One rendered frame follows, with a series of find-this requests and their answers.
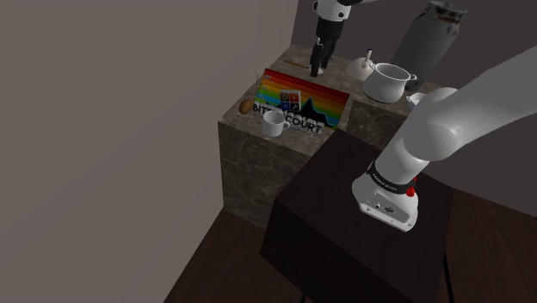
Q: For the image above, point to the white pot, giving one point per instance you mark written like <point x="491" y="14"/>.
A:
<point x="384" y="86"/>

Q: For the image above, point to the brown egg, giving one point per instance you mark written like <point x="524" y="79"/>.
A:
<point x="246" y="106"/>

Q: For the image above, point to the marble counter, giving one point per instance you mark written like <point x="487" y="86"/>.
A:
<point x="251" y="168"/>

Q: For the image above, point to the thin brown stick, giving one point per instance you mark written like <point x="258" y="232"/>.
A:
<point x="295" y="63"/>

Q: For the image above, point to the rainbow striped box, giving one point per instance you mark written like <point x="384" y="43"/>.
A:
<point x="312" y="94"/>

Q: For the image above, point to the dark robot stand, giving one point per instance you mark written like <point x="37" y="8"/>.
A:
<point x="335" y="235"/>

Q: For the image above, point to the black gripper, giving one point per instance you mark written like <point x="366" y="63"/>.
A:
<point x="329" y="29"/>

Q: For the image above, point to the small white cup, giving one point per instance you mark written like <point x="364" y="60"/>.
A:
<point x="415" y="99"/>

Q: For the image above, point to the tall grey milk can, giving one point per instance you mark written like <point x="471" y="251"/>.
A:
<point x="423" y="42"/>

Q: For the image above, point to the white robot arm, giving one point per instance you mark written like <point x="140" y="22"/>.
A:
<point x="436" y="130"/>

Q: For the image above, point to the white mug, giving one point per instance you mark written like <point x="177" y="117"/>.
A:
<point x="273" y="124"/>

